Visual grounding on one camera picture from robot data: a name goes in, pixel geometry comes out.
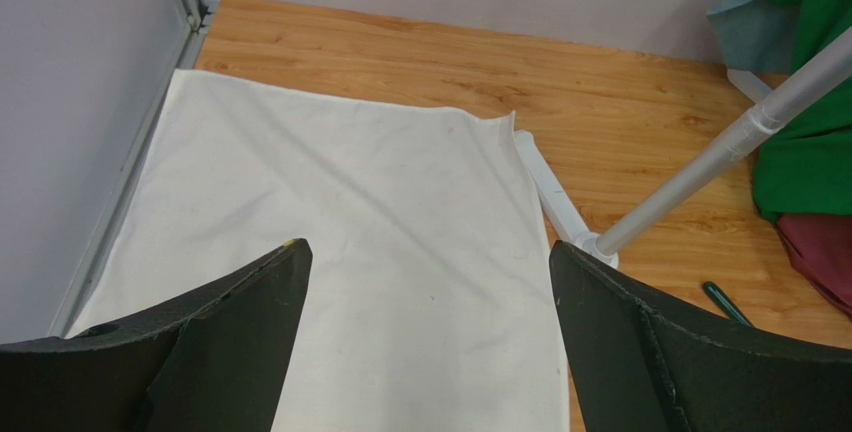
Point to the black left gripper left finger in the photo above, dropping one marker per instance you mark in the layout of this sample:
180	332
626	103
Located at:
212	359

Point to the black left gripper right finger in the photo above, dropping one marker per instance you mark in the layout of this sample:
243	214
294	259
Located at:
643	360

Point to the white cloth napkin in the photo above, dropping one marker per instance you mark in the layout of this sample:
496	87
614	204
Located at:
429	305

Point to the maroon shirt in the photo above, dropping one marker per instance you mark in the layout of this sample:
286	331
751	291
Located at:
819	248

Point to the green shirt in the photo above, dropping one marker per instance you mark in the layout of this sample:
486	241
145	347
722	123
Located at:
805	168

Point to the white clothes rack stand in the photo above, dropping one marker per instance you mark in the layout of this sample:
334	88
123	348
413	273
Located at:
773	109

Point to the grey-blue shirt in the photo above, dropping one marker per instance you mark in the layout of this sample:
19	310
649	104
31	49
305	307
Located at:
755	35

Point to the green handled gold spoon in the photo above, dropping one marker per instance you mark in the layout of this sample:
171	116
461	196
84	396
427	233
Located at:
725	303

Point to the aluminium frame post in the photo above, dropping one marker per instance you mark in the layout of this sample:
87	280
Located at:
184	55

